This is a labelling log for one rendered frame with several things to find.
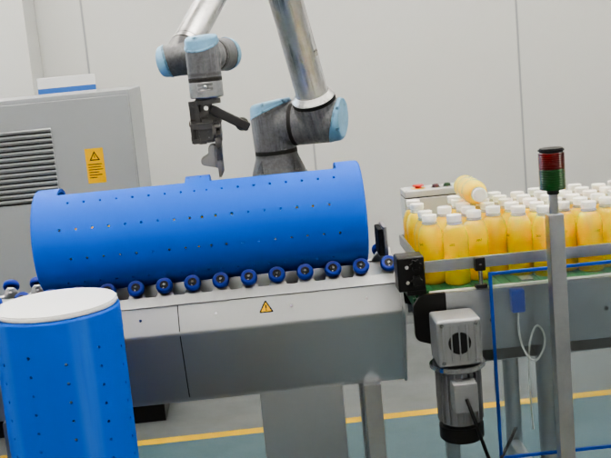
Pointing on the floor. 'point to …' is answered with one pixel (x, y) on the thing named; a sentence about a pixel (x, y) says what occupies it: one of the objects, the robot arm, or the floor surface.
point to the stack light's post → (560, 334)
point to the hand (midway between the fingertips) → (223, 172)
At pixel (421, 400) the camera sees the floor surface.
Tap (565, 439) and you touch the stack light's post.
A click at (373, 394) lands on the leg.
